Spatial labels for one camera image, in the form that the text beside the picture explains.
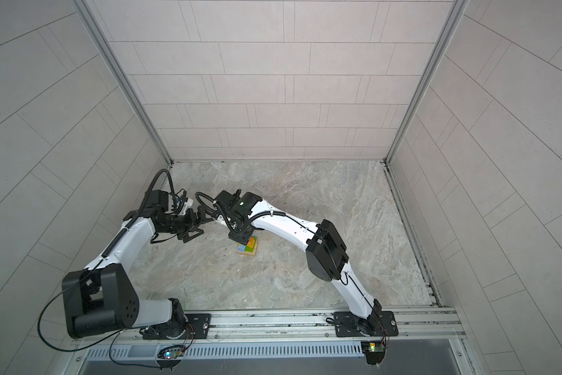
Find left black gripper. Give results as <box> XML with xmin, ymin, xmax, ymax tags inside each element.
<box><xmin>159</xmin><ymin>204</ymin><xmax>215</xmax><ymax>240</ymax></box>

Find natural wood block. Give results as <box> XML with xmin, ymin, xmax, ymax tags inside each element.
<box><xmin>237</xmin><ymin>238</ymin><xmax>258</xmax><ymax>256</ymax></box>

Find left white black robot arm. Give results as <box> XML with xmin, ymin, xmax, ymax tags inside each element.
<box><xmin>62</xmin><ymin>190</ymin><xmax>213</xmax><ymax>340</ymax></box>

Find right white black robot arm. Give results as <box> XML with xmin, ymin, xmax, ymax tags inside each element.
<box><xmin>196</xmin><ymin>191</ymin><xmax>398</xmax><ymax>338</ymax></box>

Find left green circuit board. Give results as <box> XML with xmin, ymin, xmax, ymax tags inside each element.
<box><xmin>157</xmin><ymin>345</ymin><xmax>186</xmax><ymax>361</ymax></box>

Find right circuit board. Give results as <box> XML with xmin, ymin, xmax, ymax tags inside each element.
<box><xmin>361</xmin><ymin>342</ymin><xmax>387</xmax><ymax>366</ymax></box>

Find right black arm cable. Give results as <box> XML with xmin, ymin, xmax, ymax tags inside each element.
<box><xmin>195</xmin><ymin>191</ymin><xmax>380</xmax><ymax>320</ymax></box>

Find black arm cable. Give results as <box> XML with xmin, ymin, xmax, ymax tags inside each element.
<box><xmin>195</xmin><ymin>191</ymin><xmax>380</xmax><ymax>320</ymax></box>
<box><xmin>36</xmin><ymin>168</ymin><xmax>190</xmax><ymax>369</ymax></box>

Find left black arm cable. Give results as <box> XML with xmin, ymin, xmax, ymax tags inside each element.
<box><xmin>36</xmin><ymin>168</ymin><xmax>190</xmax><ymax>369</ymax></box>

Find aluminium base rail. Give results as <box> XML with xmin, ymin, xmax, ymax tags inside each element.
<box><xmin>71</xmin><ymin>306</ymin><xmax>472</xmax><ymax>348</ymax></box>

